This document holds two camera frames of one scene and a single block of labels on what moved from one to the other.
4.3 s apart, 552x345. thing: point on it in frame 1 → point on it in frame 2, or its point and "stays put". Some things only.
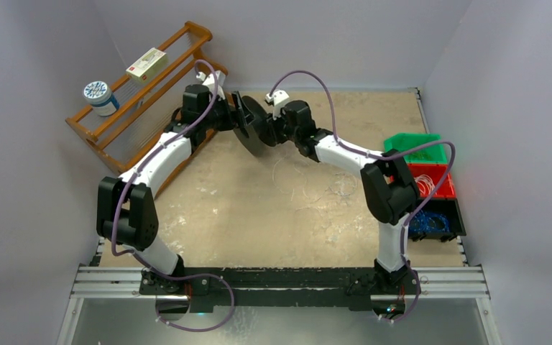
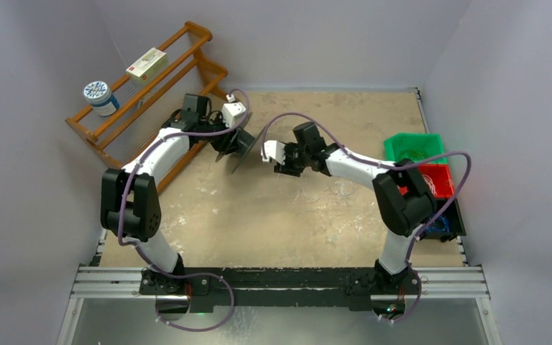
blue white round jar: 99,95 stays put
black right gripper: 270,131 → 284,162
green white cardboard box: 149,66 stays put
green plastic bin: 404,142 stays put
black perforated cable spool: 254,143 → 241,147
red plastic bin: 437,171 stays put
